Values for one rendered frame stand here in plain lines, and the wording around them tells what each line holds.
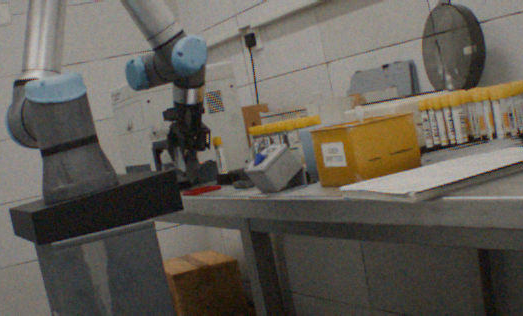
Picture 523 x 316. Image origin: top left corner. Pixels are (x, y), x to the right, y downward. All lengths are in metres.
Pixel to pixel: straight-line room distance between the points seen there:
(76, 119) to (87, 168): 0.09
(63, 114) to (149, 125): 0.60
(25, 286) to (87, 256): 1.88
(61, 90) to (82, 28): 1.94
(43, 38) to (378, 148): 0.72
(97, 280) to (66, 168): 0.21
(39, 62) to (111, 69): 1.79
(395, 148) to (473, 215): 0.37
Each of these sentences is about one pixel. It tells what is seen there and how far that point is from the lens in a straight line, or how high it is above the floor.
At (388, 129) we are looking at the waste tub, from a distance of 1.24.
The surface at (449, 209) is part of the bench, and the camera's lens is 0.94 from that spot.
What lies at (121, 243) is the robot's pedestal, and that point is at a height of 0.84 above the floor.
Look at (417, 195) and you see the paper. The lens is 0.95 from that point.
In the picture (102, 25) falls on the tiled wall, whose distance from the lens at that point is 3.33.
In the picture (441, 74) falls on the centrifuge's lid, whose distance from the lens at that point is 1.82.
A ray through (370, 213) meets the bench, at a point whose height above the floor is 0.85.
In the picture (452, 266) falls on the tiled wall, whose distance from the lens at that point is 2.04.
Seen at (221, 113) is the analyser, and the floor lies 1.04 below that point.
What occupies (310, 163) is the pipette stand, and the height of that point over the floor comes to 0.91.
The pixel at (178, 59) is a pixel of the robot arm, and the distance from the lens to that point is 1.51.
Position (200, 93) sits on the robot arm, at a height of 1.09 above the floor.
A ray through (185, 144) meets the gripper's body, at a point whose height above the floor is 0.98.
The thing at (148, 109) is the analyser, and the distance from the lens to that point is 1.94.
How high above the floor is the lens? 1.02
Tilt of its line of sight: 3 degrees down
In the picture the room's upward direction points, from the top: 11 degrees counter-clockwise
